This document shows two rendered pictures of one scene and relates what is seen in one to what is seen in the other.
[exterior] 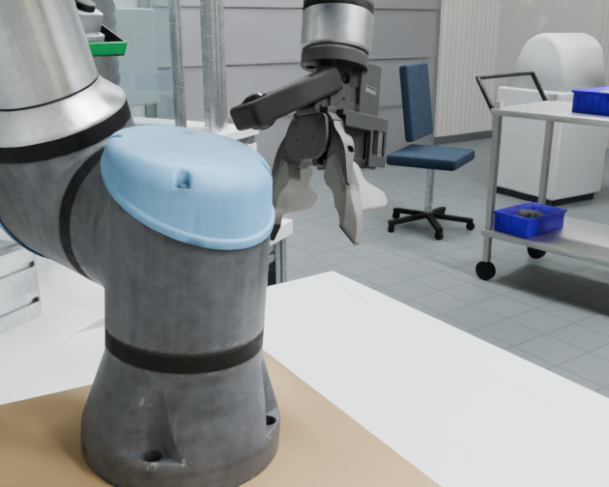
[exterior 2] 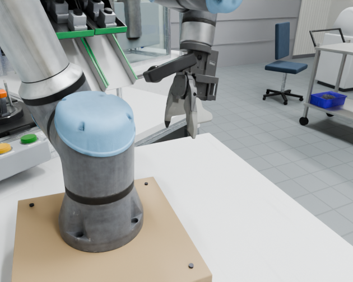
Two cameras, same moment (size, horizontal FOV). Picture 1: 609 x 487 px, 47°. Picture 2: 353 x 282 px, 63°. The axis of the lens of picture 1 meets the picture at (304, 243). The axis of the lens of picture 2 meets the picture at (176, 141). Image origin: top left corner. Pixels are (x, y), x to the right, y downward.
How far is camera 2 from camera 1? 0.17 m
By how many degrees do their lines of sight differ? 14
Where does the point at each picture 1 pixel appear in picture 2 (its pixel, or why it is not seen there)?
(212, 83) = not seen: hidden behind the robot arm
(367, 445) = (179, 234)
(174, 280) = (80, 168)
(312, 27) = (184, 33)
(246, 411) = (119, 220)
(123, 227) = (60, 142)
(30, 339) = not seen: hidden behind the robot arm
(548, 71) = (351, 26)
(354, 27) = (203, 33)
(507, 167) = (324, 72)
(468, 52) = (314, 14)
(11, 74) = (23, 68)
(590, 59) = not seen: outside the picture
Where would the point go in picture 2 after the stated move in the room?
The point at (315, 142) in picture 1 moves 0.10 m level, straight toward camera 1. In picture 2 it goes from (181, 88) to (170, 103)
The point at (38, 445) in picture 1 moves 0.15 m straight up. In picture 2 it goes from (44, 219) to (24, 147)
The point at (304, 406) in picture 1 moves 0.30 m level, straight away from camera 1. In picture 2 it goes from (160, 210) to (186, 143)
